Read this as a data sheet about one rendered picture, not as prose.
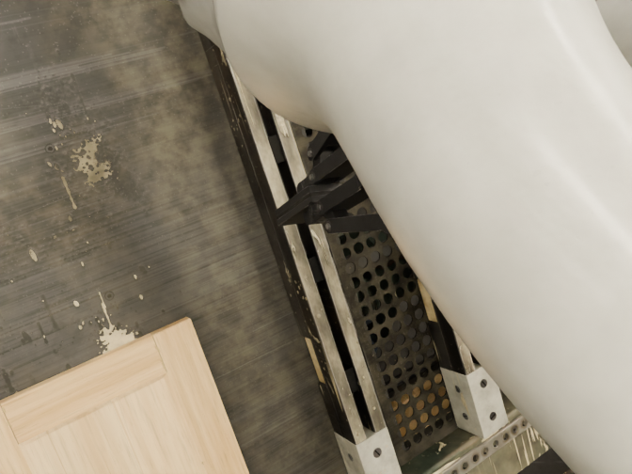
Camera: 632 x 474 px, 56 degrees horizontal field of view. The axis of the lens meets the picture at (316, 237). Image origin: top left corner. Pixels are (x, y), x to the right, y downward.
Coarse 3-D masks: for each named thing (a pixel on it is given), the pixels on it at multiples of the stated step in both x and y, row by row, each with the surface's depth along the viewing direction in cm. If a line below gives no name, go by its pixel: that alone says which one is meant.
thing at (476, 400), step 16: (432, 336) 107; (448, 336) 102; (448, 352) 104; (464, 352) 102; (448, 368) 106; (464, 368) 102; (480, 368) 103; (448, 384) 108; (464, 384) 103; (480, 384) 103; (496, 384) 105; (464, 400) 105; (480, 400) 103; (496, 400) 105; (464, 416) 107; (480, 416) 104; (496, 416) 105; (480, 432) 105
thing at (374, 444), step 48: (240, 96) 81; (240, 144) 87; (288, 144) 85; (288, 192) 88; (288, 240) 85; (288, 288) 92; (336, 288) 89; (336, 336) 93; (336, 384) 90; (336, 432) 97; (384, 432) 94
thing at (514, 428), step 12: (516, 420) 110; (504, 432) 109; (516, 432) 110; (480, 444) 107; (492, 444) 107; (504, 444) 109; (468, 456) 105; (480, 456) 106; (456, 468) 104; (468, 468) 105
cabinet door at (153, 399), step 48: (144, 336) 83; (192, 336) 85; (48, 384) 76; (96, 384) 79; (144, 384) 82; (192, 384) 85; (0, 432) 74; (48, 432) 76; (96, 432) 79; (144, 432) 82; (192, 432) 85
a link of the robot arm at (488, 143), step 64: (192, 0) 15; (256, 0) 13; (320, 0) 12; (384, 0) 11; (448, 0) 11; (512, 0) 10; (576, 0) 11; (256, 64) 15; (320, 64) 13; (384, 64) 11; (448, 64) 10; (512, 64) 10; (576, 64) 10; (320, 128) 18; (384, 128) 11; (448, 128) 10; (512, 128) 10; (576, 128) 10; (384, 192) 12; (448, 192) 10; (512, 192) 10; (576, 192) 9; (448, 256) 11; (512, 256) 10; (576, 256) 9; (448, 320) 12; (512, 320) 10; (576, 320) 9; (512, 384) 11; (576, 384) 9; (576, 448) 10
